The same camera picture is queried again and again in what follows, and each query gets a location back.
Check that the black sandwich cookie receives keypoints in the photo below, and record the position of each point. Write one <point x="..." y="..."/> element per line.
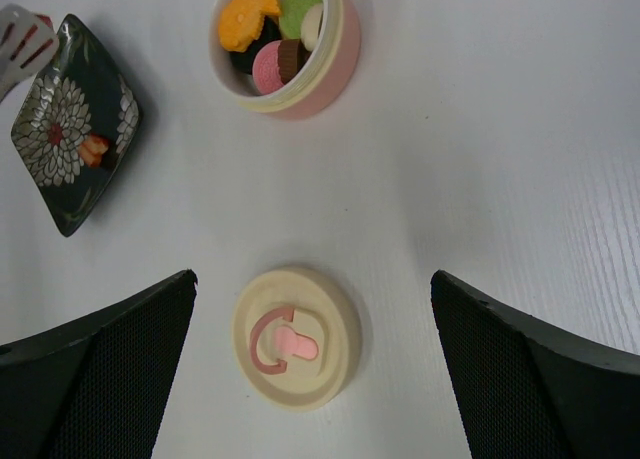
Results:
<point x="243" y="61"/>

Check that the metal tongs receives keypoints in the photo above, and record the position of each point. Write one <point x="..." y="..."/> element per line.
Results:
<point x="27" y="46"/>

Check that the pink sandwich cookie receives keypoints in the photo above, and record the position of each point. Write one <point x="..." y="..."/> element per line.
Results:
<point x="265" y="69"/>

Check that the red striped food piece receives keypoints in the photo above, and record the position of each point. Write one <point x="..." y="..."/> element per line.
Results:
<point x="46" y="20"/>

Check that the orange fish-shaped food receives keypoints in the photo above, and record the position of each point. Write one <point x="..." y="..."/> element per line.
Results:
<point x="241" y="22"/>

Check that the cream white round cookie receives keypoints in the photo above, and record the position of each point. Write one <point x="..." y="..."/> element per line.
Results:
<point x="311" y="26"/>

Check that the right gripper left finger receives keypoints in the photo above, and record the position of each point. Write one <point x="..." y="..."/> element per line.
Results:
<point x="97" y="386"/>

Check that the green sandwich cookie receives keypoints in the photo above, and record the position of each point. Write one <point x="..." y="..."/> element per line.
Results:
<point x="293" y="13"/>

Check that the brown round cookie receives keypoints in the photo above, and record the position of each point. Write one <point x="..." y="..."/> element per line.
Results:
<point x="291" y="58"/>

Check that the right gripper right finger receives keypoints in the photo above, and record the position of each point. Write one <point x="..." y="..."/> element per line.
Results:
<point x="527" y="389"/>

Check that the cream lid pink knob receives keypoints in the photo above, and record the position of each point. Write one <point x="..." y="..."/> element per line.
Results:
<point x="297" y="337"/>

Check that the cream pink round bowl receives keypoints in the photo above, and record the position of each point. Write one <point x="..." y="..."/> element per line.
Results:
<point x="321" y="80"/>

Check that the black floral square plate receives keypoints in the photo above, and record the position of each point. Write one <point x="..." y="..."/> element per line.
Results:
<point x="80" y="92"/>

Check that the red bacon piece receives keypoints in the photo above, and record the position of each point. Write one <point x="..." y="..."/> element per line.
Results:
<point x="92" y="150"/>

